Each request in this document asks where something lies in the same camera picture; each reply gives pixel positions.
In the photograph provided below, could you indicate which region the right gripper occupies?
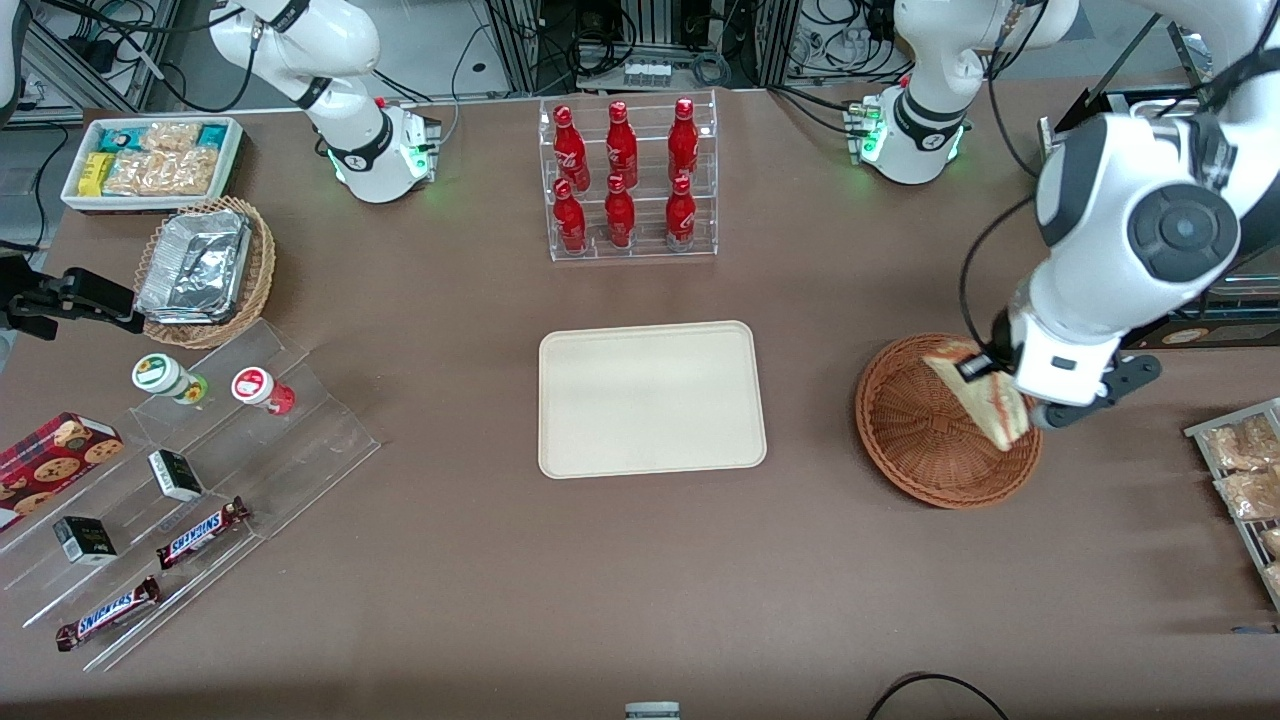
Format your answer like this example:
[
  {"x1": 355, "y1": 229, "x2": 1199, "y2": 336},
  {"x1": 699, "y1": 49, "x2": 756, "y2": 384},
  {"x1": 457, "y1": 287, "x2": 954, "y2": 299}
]
[{"x1": 0, "y1": 255, "x2": 147, "y2": 342}]

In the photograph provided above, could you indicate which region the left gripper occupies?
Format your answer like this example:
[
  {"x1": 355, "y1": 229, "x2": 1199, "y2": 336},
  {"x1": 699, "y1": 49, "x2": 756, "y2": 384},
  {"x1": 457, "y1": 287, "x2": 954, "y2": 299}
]
[{"x1": 954, "y1": 316, "x2": 1122, "y2": 407}]

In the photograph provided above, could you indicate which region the triangular sandwich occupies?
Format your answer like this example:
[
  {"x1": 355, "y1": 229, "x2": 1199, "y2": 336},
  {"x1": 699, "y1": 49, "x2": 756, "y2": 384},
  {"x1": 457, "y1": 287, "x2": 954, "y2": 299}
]
[{"x1": 922, "y1": 340, "x2": 1033, "y2": 453}]

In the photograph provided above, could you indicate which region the brown wicker basket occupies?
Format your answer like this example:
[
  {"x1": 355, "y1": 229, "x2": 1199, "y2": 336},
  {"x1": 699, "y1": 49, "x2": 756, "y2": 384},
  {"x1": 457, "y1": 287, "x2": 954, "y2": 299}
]
[{"x1": 855, "y1": 333, "x2": 1044, "y2": 510}]

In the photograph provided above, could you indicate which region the light wicker basket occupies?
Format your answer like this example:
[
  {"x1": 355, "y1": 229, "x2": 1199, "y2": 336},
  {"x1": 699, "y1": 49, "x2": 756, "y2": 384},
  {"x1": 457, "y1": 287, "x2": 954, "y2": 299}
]
[{"x1": 133, "y1": 196, "x2": 276, "y2": 350}]

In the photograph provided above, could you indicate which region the right snack packet tray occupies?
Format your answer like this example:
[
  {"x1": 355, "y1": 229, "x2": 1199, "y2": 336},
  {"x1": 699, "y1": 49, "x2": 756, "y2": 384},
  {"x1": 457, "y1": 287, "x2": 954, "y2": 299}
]
[{"x1": 1184, "y1": 398, "x2": 1280, "y2": 611}]

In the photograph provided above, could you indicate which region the cream plastic tray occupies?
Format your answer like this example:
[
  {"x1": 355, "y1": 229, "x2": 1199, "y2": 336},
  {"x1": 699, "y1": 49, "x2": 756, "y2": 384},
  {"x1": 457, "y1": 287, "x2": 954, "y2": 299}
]
[{"x1": 538, "y1": 320, "x2": 768, "y2": 480}]

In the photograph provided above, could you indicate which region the cup with green lid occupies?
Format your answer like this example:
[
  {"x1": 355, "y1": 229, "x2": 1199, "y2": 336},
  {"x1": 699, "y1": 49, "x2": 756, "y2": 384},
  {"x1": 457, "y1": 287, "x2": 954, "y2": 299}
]
[{"x1": 132, "y1": 353, "x2": 209, "y2": 405}]

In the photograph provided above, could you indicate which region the stack of foil trays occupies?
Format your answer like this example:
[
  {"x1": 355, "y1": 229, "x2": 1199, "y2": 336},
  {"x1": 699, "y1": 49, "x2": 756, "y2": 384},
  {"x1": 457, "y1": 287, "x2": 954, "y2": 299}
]
[{"x1": 135, "y1": 209, "x2": 252, "y2": 325}]

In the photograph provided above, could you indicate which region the white plastic snack bin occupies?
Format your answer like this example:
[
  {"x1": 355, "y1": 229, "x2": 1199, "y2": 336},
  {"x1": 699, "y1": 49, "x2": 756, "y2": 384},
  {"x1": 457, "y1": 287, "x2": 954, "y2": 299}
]
[{"x1": 60, "y1": 116, "x2": 245, "y2": 214}]

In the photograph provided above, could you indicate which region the red cookie box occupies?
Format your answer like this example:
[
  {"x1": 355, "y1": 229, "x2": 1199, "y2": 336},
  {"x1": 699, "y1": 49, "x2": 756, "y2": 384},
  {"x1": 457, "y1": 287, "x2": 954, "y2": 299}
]
[{"x1": 0, "y1": 412, "x2": 125, "y2": 533}]

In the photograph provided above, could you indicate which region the clear bag of crackers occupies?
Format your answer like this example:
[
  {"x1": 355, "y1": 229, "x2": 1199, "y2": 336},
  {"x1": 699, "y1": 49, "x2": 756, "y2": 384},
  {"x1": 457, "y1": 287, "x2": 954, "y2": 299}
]
[
  {"x1": 103, "y1": 148, "x2": 221, "y2": 197},
  {"x1": 140, "y1": 122, "x2": 203, "y2": 154}
]

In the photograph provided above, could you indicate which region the small black box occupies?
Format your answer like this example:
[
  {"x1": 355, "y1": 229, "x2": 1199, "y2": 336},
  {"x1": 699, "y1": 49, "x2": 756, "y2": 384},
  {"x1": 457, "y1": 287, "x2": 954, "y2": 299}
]
[
  {"x1": 52, "y1": 516, "x2": 118, "y2": 567},
  {"x1": 148, "y1": 449, "x2": 205, "y2": 503}
]

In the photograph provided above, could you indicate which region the cup with red lid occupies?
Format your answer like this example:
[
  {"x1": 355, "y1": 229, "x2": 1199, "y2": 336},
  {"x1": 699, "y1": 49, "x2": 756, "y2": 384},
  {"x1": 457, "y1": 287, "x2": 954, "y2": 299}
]
[{"x1": 231, "y1": 367, "x2": 296, "y2": 416}]

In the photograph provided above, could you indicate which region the Snickers bar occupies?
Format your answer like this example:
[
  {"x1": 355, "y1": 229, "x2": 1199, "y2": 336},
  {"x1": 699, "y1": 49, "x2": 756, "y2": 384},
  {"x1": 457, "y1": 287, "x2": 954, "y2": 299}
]
[
  {"x1": 156, "y1": 497, "x2": 251, "y2": 571},
  {"x1": 55, "y1": 576, "x2": 162, "y2": 652}
]

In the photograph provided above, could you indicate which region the clear acrylic stepped stand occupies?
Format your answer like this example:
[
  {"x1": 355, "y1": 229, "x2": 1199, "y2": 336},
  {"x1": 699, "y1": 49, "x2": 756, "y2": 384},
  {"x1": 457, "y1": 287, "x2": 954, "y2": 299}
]
[{"x1": 0, "y1": 318, "x2": 382, "y2": 673}]

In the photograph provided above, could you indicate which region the stainless steel pan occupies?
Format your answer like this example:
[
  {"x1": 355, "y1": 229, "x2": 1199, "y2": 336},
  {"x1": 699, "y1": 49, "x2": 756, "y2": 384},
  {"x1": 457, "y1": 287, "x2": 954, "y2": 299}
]
[{"x1": 1105, "y1": 88, "x2": 1216, "y2": 117}]

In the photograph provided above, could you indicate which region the red cola bottle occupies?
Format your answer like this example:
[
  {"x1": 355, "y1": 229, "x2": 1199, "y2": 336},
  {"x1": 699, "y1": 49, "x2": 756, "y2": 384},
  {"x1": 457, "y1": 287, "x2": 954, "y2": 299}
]
[
  {"x1": 604, "y1": 174, "x2": 637, "y2": 249},
  {"x1": 553, "y1": 105, "x2": 591, "y2": 191},
  {"x1": 605, "y1": 100, "x2": 639, "y2": 189},
  {"x1": 665, "y1": 175, "x2": 697, "y2": 251},
  {"x1": 668, "y1": 97, "x2": 700, "y2": 186},
  {"x1": 553, "y1": 178, "x2": 588, "y2": 253}
]

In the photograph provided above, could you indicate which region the clear acrylic bottle rack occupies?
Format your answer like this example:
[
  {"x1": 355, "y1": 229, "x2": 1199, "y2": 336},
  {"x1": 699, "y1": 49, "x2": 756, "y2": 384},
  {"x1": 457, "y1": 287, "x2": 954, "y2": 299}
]
[{"x1": 538, "y1": 88, "x2": 719, "y2": 263}]

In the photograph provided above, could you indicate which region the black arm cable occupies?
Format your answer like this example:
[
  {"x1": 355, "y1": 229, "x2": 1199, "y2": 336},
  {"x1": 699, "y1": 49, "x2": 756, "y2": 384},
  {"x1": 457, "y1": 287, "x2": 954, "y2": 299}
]
[{"x1": 958, "y1": 0, "x2": 1041, "y2": 353}]

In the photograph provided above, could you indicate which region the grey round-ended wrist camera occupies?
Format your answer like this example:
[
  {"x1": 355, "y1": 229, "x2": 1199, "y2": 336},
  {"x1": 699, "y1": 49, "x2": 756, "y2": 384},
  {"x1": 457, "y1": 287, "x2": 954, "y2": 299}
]
[{"x1": 1030, "y1": 354, "x2": 1163, "y2": 432}]

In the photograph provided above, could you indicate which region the black cable loop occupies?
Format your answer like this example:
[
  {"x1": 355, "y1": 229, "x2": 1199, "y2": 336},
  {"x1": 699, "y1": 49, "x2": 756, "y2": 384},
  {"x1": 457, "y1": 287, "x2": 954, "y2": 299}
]
[{"x1": 865, "y1": 672, "x2": 1011, "y2": 720}]

